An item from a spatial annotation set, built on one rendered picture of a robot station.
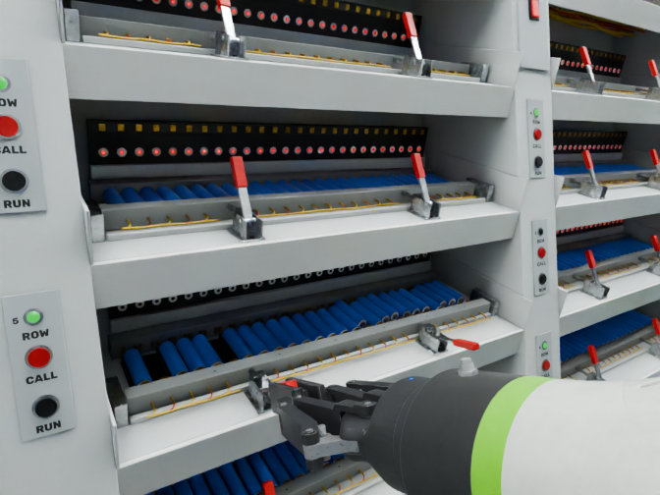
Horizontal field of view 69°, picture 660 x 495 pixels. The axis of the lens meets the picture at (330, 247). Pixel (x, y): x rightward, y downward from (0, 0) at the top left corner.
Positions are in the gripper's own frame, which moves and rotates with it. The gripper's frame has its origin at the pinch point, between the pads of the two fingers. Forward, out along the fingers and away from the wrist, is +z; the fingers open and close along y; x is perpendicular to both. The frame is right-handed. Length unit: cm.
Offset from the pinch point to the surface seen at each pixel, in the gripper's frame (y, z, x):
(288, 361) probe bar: 5.0, 11.1, 1.7
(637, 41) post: 115, 11, 55
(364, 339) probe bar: 16.7, 10.9, 1.8
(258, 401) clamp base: -1.0, 7.7, -1.0
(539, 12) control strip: 51, -2, 46
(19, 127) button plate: -19.8, 1.2, 27.4
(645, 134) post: 115, 13, 32
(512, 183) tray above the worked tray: 44.4, 3.7, 20.4
